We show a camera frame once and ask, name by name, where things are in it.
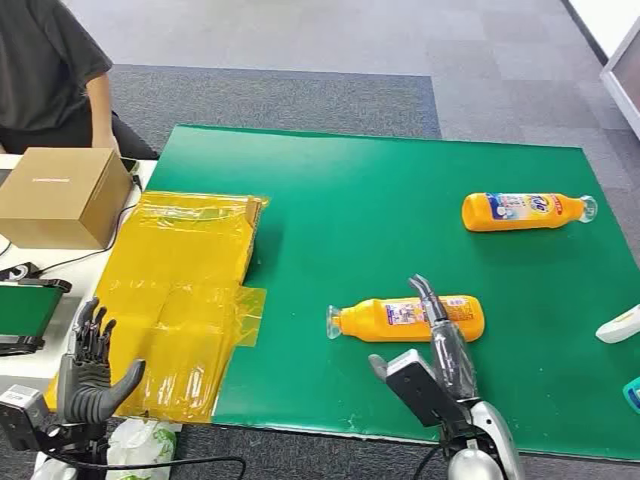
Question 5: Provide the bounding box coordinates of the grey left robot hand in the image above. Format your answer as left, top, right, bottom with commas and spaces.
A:
56, 297, 147, 426

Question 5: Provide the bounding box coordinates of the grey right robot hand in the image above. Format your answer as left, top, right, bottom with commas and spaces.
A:
408, 273, 479, 403

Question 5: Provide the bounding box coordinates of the orange detergent bottle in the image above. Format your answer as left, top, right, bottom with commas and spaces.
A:
325, 294, 486, 344
461, 192, 599, 234

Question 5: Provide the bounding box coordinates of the white plastic bottle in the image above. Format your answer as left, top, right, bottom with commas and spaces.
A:
595, 303, 640, 345

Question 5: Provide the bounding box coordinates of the white plastic bag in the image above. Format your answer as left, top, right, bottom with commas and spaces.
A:
106, 417, 179, 480

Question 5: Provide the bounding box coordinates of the yellow plastic bag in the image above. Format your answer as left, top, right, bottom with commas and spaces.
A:
44, 190, 271, 425

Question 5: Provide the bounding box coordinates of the green table mat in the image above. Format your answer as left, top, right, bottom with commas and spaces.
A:
146, 124, 640, 464

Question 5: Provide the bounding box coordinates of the brown cardboard box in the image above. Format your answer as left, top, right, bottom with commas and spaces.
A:
0, 146, 134, 252

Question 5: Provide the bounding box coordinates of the teal package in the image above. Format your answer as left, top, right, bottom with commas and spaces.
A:
622, 376, 640, 416

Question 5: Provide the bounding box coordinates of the person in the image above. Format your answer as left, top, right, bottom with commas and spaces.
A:
0, 0, 161, 161

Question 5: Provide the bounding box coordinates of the white framed board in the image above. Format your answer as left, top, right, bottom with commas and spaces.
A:
599, 15, 640, 141

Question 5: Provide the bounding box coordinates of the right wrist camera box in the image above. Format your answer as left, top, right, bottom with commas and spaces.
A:
383, 349, 467, 429

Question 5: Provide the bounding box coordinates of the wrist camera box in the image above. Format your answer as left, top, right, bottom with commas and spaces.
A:
0, 384, 52, 453
383, 349, 467, 429

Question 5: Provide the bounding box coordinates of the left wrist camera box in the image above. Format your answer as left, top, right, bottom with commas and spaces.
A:
0, 384, 52, 453

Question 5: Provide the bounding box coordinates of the green panel with black frame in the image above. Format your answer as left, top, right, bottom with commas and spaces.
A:
0, 278, 73, 358

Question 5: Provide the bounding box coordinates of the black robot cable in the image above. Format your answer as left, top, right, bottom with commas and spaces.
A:
50, 453, 247, 480

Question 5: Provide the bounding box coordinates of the thin black cable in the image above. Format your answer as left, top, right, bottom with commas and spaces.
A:
29, 174, 144, 278

